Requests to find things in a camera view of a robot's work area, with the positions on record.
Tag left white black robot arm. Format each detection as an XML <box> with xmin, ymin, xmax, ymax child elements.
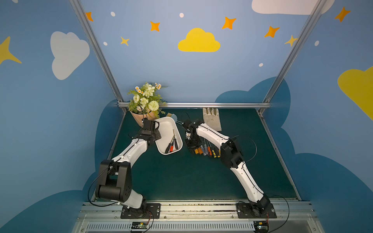
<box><xmin>92</xmin><ymin>119</ymin><xmax>161</xmax><ymax>214</ymax></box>

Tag tan flower pot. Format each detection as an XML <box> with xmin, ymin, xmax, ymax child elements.
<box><xmin>130</xmin><ymin>111</ymin><xmax>159</xmax><ymax>127</ymax></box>

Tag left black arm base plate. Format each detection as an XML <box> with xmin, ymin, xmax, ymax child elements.
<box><xmin>120</xmin><ymin>203</ymin><xmax>161</xmax><ymax>219</ymax></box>

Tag small circuit board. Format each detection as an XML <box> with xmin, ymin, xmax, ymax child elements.
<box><xmin>254</xmin><ymin>221</ymin><xmax>269</xmax><ymax>233</ymax></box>
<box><xmin>131</xmin><ymin>222</ymin><xmax>148</xmax><ymax>231</ymax></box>

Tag white green artificial flowers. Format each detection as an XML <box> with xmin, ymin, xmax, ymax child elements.
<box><xmin>127</xmin><ymin>82</ymin><xmax>165</xmax><ymax>119</ymax></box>

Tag horizontal aluminium frame rail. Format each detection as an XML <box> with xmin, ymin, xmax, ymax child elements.
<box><xmin>118</xmin><ymin>101</ymin><xmax>271</xmax><ymax>109</ymax></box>

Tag beige work glove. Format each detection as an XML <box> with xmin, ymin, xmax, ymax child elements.
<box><xmin>203</xmin><ymin>108</ymin><xmax>221</xmax><ymax>132</ymax></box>

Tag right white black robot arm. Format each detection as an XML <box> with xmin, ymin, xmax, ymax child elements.
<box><xmin>182</xmin><ymin>119</ymin><xmax>265</xmax><ymax>211</ymax></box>

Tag front aluminium mounting rail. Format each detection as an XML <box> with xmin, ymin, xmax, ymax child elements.
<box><xmin>72</xmin><ymin>199</ymin><xmax>324</xmax><ymax>233</ymax></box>

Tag white plastic storage box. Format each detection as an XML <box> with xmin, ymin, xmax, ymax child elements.
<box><xmin>155</xmin><ymin>116</ymin><xmax>183</xmax><ymax>155</ymax></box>

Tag aluminium frame post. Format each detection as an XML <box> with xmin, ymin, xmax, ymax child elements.
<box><xmin>263</xmin><ymin>0</ymin><xmax>327</xmax><ymax>105</ymax></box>
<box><xmin>70</xmin><ymin>0</ymin><xmax>124</xmax><ymax>102</ymax></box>

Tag left aluminium frame post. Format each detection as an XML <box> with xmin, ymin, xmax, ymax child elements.
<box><xmin>70</xmin><ymin>0</ymin><xmax>124</xmax><ymax>102</ymax></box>

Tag right aluminium frame post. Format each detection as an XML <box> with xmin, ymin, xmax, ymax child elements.
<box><xmin>263</xmin><ymin>0</ymin><xmax>327</xmax><ymax>105</ymax></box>

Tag left small circuit board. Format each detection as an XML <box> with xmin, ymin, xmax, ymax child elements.
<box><xmin>131</xmin><ymin>222</ymin><xmax>148</xmax><ymax>231</ymax></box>

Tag black ribbed handle screwdriver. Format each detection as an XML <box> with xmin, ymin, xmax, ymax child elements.
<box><xmin>165</xmin><ymin>136</ymin><xmax>175</xmax><ymax>154</ymax></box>

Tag red handle screwdriver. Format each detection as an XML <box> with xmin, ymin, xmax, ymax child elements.
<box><xmin>169</xmin><ymin>139</ymin><xmax>175</xmax><ymax>152</ymax></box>

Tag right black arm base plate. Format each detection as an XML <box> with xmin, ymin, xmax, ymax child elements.
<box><xmin>236</xmin><ymin>202</ymin><xmax>277</xmax><ymax>219</ymax></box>

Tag right small circuit board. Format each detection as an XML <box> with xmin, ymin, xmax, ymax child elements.
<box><xmin>254</xmin><ymin>221</ymin><xmax>269</xmax><ymax>233</ymax></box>

